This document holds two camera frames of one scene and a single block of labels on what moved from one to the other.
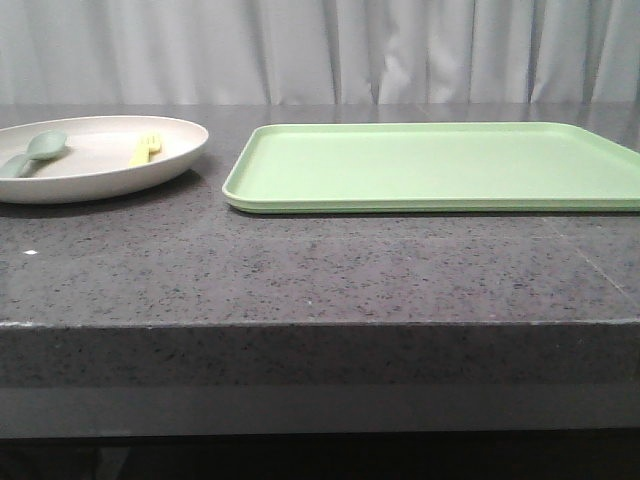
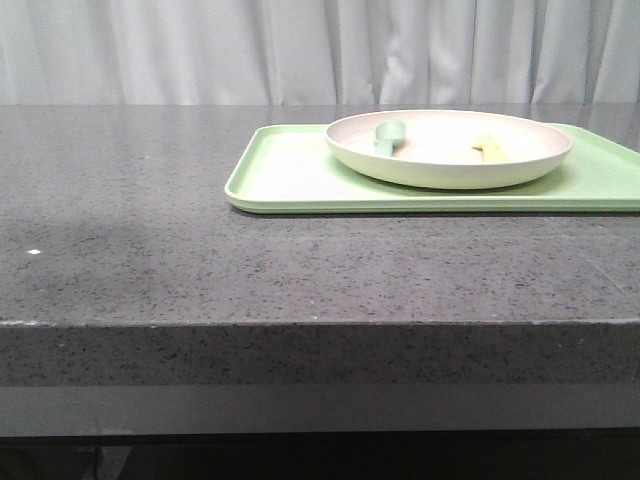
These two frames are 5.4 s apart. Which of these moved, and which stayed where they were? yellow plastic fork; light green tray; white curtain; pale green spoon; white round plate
Moved: white round plate; yellow plastic fork; pale green spoon
Stayed: white curtain; light green tray
